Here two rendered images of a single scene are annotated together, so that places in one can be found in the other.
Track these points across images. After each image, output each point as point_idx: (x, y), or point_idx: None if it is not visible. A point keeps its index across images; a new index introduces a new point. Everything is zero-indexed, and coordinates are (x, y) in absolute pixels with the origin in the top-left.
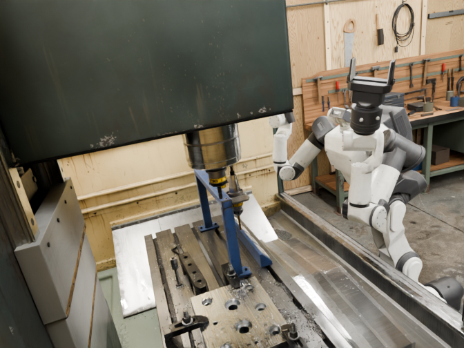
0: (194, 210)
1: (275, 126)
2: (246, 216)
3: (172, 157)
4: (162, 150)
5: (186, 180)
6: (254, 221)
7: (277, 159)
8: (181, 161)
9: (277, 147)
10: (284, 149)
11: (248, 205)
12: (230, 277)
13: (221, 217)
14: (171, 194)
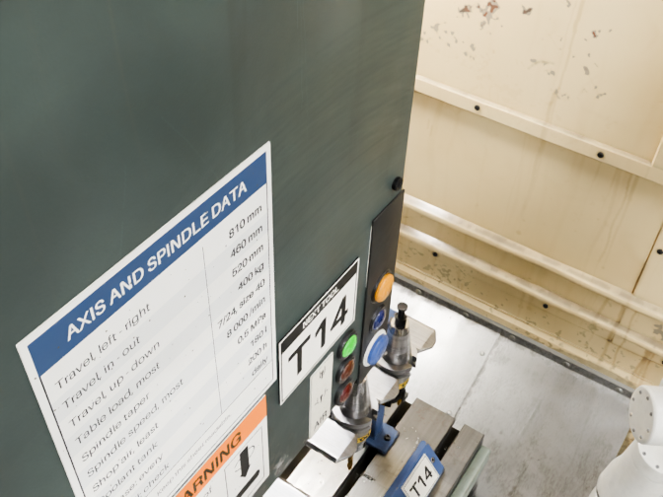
0: (456, 320)
1: (633, 429)
2: (552, 452)
3: (459, 174)
4: (440, 142)
5: (471, 246)
6: (553, 482)
7: (602, 492)
8: (480, 198)
9: (623, 471)
10: (642, 496)
11: (592, 427)
12: None
13: (436, 425)
14: (422, 248)
